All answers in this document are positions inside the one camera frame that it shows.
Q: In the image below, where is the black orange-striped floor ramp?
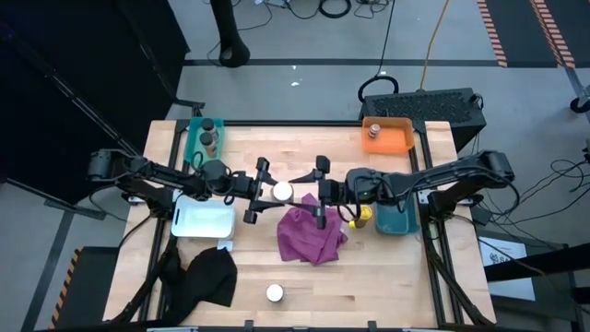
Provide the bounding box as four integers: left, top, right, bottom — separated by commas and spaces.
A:
49, 246, 122, 331

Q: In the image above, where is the yellow hanging cable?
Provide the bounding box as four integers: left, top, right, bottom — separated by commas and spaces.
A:
418, 0, 451, 91

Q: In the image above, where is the white printed paper sheet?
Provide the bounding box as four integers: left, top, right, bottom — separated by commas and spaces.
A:
478, 236, 537, 302

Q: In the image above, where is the white plastic bin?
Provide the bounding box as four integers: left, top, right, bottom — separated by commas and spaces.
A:
171, 195, 236, 240

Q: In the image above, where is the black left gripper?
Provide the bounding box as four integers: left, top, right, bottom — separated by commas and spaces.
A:
230, 156, 280, 225

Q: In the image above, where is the black metal beam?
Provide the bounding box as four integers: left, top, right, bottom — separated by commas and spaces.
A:
483, 246, 590, 283

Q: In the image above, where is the black orange-striped floor mat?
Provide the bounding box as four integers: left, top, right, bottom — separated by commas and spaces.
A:
477, 0, 590, 69

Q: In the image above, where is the dark teal plastic bin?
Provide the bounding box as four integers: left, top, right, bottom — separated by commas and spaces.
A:
373, 200, 421, 236

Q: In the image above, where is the black hanging cable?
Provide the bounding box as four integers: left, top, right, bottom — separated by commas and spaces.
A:
358, 0, 400, 105

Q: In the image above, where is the black cloth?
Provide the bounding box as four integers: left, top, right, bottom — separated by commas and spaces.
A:
159, 246, 239, 326

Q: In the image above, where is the yellow-lidded chili onion jar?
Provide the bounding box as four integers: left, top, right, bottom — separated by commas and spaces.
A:
348, 205, 373, 231

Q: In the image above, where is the black curtain partition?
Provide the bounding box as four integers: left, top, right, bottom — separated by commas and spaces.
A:
0, 0, 191, 207

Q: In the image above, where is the black power adapter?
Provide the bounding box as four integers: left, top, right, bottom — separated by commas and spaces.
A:
472, 205, 495, 226

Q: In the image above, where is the white-lidded bagel seasoning jar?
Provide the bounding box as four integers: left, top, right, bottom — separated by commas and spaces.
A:
270, 181, 295, 203
265, 283, 286, 304

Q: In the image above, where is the coiled black floor cable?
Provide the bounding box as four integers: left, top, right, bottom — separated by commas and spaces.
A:
319, 0, 352, 19

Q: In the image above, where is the black aluminium table frame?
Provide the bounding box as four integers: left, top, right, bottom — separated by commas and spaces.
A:
110, 118, 497, 332

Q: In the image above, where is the orange plastic bin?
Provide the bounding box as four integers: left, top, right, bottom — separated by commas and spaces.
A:
361, 115, 416, 156

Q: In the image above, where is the purple cloth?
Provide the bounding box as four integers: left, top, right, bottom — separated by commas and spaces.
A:
276, 192, 349, 267

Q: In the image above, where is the green translucent plastic bin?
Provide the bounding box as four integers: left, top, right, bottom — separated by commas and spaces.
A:
183, 116, 227, 168

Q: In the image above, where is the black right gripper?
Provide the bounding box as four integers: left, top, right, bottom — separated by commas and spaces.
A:
289, 155, 347, 231

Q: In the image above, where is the black computer case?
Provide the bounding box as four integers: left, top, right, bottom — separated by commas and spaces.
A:
358, 87, 488, 152

